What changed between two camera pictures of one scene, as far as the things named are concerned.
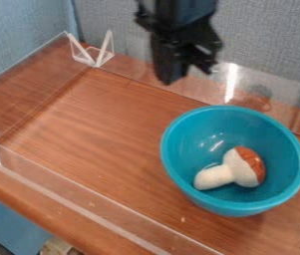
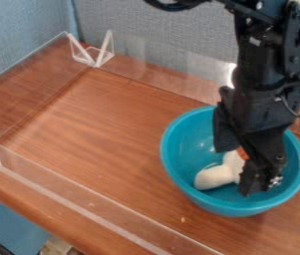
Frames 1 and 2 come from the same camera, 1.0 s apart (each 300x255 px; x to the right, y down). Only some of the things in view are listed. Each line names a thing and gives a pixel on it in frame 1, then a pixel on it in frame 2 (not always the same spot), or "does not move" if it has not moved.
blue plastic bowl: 197,138 does not move
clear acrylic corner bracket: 92,55 does not move
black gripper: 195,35 -> 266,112
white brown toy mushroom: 243,166 does not move
